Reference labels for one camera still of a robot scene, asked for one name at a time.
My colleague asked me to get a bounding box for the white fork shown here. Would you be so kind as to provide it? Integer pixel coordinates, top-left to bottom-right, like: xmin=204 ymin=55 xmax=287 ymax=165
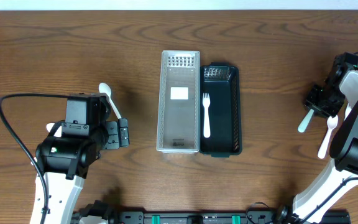
xmin=344 ymin=104 xmax=352 ymax=120
xmin=202 ymin=92 xmax=211 ymax=138

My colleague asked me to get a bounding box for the light blue fork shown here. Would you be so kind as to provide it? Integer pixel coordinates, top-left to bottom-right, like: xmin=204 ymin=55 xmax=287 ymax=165
xmin=297 ymin=109 xmax=314 ymax=133

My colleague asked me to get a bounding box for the black plastic basket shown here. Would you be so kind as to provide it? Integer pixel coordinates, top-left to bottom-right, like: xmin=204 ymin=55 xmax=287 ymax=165
xmin=200 ymin=62 xmax=242 ymax=157

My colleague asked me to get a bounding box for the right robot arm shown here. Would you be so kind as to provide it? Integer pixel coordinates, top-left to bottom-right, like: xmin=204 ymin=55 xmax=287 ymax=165
xmin=275 ymin=52 xmax=358 ymax=223

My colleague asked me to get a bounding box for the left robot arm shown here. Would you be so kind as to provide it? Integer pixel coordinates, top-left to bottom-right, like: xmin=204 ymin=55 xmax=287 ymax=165
xmin=30 ymin=93 xmax=129 ymax=223

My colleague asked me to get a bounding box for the clear plastic basket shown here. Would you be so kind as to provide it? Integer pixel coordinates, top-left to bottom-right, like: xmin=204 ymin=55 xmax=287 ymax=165
xmin=156 ymin=50 xmax=201 ymax=154

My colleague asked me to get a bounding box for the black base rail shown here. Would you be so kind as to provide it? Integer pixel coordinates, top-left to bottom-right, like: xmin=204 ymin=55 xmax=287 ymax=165
xmin=73 ymin=210 xmax=351 ymax=224

